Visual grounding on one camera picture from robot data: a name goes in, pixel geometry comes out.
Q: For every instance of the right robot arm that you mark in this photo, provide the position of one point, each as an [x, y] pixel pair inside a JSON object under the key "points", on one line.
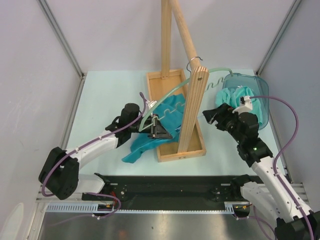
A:
{"points": [[294, 219]]}

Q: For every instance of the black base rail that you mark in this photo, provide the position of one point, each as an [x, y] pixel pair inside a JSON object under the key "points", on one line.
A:
{"points": [[176, 188]]}

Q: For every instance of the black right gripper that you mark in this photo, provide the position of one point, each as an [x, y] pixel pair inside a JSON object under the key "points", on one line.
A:
{"points": [[220, 114]]}

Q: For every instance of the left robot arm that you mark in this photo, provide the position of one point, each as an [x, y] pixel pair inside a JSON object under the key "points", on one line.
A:
{"points": [[60, 175]]}

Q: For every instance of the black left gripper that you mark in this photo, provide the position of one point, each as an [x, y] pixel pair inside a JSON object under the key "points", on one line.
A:
{"points": [[157, 130]]}

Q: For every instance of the light teal t shirt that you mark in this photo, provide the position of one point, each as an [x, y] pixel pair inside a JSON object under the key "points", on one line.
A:
{"points": [[232, 97]]}

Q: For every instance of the translucent teal plastic bin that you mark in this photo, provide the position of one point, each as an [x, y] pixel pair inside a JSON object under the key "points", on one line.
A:
{"points": [[239, 85]]}

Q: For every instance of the white slotted cable duct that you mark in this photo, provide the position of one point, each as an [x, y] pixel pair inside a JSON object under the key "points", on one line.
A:
{"points": [[169, 206]]}

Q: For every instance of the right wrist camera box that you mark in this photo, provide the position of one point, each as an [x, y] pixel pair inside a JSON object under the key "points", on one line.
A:
{"points": [[246, 105]]}

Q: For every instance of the wooden clothes rack stand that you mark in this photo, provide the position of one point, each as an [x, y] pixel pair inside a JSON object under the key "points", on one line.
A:
{"points": [[173, 81]]}

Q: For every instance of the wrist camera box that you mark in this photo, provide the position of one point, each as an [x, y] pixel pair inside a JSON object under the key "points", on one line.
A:
{"points": [[246, 105], [151, 103]]}

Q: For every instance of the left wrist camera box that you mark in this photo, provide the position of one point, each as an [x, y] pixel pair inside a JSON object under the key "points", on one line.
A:
{"points": [[151, 103]]}

